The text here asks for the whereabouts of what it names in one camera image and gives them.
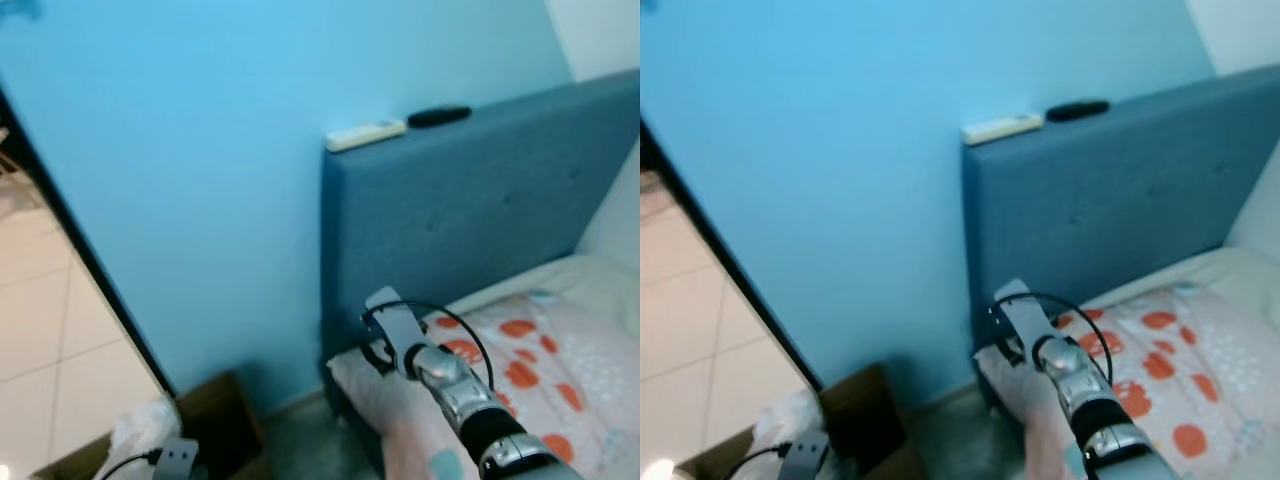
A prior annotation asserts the black door frame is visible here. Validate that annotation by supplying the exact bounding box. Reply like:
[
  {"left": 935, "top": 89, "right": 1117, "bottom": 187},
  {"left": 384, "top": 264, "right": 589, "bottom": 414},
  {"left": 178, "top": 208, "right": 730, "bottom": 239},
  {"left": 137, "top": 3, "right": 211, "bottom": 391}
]
[
  {"left": 0, "top": 85, "right": 179, "bottom": 396},
  {"left": 640, "top": 120, "right": 826, "bottom": 391}
]

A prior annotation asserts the mattress with cream sheet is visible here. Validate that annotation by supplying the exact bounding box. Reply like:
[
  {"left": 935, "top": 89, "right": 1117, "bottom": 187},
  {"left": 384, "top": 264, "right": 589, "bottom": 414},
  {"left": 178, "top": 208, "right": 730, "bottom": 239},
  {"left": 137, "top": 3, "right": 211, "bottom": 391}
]
[
  {"left": 1085, "top": 245, "right": 1280, "bottom": 313},
  {"left": 440, "top": 250, "right": 641, "bottom": 331}
]

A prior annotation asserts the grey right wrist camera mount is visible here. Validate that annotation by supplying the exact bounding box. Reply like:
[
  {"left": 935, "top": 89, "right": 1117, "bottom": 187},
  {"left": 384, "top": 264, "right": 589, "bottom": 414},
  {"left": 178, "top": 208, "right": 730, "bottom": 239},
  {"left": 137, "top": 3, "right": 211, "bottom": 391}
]
[
  {"left": 990, "top": 278, "right": 1056, "bottom": 361},
  {"left": 362, "top": 286, "right": 429, "bottom": 376}
]

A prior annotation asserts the brown cardboard box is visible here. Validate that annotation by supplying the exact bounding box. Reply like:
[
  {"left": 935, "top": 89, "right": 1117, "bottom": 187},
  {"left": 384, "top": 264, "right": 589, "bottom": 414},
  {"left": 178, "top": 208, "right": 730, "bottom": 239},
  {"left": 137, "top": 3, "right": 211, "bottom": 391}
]
[
  {"left": 675, "top": 362, "right": 926, "bottom": 480},
  {"left": 30, "top": 370, "right": 271, "bottom": 480}
]

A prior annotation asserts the black remote control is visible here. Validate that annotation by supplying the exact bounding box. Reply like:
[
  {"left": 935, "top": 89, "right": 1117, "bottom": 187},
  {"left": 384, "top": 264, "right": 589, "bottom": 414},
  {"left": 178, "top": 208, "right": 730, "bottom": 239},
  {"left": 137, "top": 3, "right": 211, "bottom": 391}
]
[
  {"left": 407, "top": 104, "right": 473, "bottom": 129},
  {"left": 1045, "top": 98, "right": 1111, "bottom": 123}
]

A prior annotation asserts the pink patterned pillow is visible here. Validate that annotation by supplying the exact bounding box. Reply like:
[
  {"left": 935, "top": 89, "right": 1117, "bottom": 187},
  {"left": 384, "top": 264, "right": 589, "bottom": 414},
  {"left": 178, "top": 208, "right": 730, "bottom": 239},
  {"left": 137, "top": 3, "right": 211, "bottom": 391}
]
[
  {"left": 328, "top": 290, "right": 641, "bottom": 480},
  {"left": 975, "top": 283, "right": 1280, "bottom": 480}
]

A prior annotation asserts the white remote control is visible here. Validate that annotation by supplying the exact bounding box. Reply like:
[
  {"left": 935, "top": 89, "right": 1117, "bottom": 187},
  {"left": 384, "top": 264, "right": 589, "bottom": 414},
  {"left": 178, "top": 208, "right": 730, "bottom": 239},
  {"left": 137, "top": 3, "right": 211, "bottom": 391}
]
[
  {"left": 323, "top": 119, "right": 408, "bottom": 153},
  {"left": 962, "top": 112, "right": 1044, "bottom": 146}
]

